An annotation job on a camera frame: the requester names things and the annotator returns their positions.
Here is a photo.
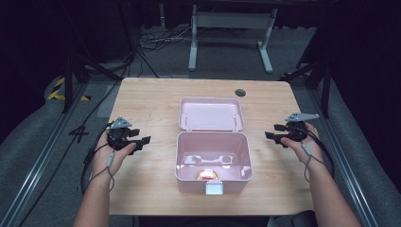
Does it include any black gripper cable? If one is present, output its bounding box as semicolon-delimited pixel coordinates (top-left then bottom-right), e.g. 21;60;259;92
295;125;336;180
79;120;113;196

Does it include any long black floor cable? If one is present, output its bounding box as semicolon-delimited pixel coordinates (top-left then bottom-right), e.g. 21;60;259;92
17;56;135;227

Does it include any person's left hand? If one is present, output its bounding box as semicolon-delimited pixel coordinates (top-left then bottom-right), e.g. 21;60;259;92
91;131;137;183

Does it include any tangle of floor cables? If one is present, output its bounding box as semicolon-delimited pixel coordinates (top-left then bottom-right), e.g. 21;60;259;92
137;25;193;53

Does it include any white metal desk frame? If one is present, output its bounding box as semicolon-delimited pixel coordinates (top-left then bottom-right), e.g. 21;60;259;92
187;4;279;75

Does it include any pink lidded storage box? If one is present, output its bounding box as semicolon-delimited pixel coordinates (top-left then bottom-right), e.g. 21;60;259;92
174;96;254;196

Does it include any black metal stand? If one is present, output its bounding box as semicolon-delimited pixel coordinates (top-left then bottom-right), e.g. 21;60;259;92
281;18;333;119
61;1;137;114

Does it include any round yellow red item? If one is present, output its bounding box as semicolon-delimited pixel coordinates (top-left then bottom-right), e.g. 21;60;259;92
197;168;218;182

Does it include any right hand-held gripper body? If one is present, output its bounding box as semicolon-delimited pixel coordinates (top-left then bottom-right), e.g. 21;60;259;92
285;112;321;143

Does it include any grey cord with toggle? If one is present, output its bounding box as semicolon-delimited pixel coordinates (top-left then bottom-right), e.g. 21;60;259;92
88;149;116;192
300;141;326;183

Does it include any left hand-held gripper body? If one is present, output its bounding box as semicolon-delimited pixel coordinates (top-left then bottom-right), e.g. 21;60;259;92
107;116;141;151

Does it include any person's right hand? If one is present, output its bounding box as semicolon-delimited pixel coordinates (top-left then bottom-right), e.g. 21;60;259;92
280;121;324;171

